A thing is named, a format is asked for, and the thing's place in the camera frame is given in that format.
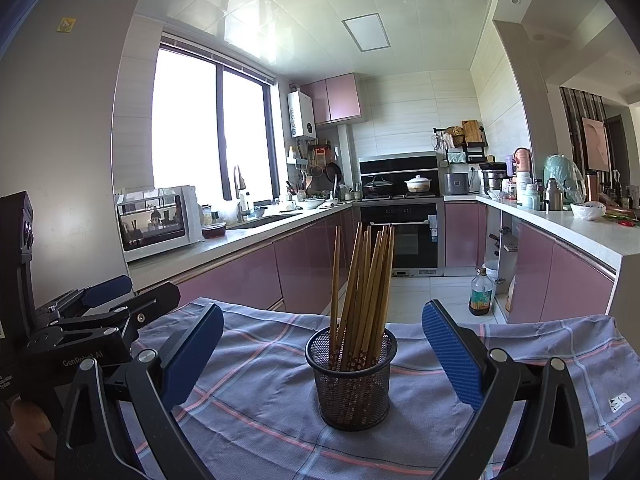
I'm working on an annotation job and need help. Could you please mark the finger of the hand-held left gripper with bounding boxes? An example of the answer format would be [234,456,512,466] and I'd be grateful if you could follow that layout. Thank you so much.
[35,275,133,322]
[50,281,182,346]

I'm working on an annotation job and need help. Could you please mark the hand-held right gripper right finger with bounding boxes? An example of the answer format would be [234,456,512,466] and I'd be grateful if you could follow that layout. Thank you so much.
[421,299,591,480]

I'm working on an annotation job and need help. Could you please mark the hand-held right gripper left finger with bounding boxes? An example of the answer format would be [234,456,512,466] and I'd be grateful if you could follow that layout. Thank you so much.
[55,302,225,480]

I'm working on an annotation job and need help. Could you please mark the bundle of wooden chopsticks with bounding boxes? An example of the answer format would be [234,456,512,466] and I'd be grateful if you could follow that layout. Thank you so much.
[327,221,396,372]

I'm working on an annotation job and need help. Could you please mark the black mesh pen holder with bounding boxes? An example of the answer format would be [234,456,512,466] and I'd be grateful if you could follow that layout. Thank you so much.
[305,326,398,432]

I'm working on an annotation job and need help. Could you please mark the person's left hand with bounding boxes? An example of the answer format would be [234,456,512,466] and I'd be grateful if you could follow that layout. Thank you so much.
[11,397,55,460]

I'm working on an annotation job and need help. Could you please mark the cooking oil bottle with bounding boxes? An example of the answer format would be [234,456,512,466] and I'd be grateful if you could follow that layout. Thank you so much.
[468,266,496,317]

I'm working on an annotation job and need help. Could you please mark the white countertop oven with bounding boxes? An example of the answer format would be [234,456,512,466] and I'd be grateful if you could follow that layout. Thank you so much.
[115,185,205,263]

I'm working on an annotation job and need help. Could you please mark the blue-grey plaid cloth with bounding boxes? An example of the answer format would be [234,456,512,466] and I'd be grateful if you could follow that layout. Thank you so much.
[122,296,632,480]

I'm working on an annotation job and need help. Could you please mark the narrow pink base cabinet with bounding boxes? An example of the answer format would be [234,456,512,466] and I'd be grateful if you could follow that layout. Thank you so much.
[444,202,488,276]

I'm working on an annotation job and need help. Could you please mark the built-in black oven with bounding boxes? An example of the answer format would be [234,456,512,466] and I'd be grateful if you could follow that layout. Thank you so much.
[360,201,445,277]

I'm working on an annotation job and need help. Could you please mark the steel kitchen faucet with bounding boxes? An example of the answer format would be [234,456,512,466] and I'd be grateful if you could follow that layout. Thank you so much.
[233,165,249,223]

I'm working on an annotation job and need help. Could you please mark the curved pink base cabinet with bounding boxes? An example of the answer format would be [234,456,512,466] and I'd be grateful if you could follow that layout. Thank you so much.
[515,222,617,321]

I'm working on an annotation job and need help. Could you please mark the long pink base cabinet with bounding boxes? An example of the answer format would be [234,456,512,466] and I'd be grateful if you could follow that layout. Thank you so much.
[135,207,361,316]

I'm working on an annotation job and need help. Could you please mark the grey refrigerator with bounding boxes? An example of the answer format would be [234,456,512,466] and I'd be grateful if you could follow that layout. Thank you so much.
[0,0,146,306]

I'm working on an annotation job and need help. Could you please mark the kitchen window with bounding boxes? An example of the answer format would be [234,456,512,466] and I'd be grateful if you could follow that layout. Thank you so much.
[151,42,278,206]

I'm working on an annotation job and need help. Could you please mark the steel stock pot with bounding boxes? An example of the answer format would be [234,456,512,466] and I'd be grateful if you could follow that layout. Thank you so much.
[480,162,508,193]

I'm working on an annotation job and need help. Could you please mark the black pot with glass lid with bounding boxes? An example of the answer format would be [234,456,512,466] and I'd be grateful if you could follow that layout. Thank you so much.
[363,176,394,196]

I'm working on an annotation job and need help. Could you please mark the steel thermos flask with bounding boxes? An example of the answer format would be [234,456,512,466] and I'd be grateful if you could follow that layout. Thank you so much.
[544,178,563,211]

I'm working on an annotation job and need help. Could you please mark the white bowl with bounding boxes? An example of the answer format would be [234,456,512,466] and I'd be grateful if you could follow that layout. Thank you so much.
[570,201,607,222]

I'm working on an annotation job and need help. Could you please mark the black range hood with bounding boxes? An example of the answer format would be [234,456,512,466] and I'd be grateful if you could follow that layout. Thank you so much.
[358,155,441,198]

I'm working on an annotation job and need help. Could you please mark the green fan in plastic cover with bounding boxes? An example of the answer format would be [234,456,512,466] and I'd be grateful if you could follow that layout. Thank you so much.
[543,154,586,206]

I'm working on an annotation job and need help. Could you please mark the white water heater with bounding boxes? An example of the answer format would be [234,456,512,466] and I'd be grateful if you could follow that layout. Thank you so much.
[287,91,317,138]

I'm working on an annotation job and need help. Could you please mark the ceiling light panel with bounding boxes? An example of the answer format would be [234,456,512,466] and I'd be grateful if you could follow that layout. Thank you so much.
[342,13,390,52]

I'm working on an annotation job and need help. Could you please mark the black wall rack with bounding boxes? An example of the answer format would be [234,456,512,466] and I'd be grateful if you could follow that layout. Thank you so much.
[432,120,488,163]

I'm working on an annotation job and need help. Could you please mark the framed wall picture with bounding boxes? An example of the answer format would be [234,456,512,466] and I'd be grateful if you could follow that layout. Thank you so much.
[581,116,611,173]

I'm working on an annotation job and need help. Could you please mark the pink wall cabinet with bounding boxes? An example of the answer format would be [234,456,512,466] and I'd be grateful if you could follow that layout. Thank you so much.
[302,73,362,126]

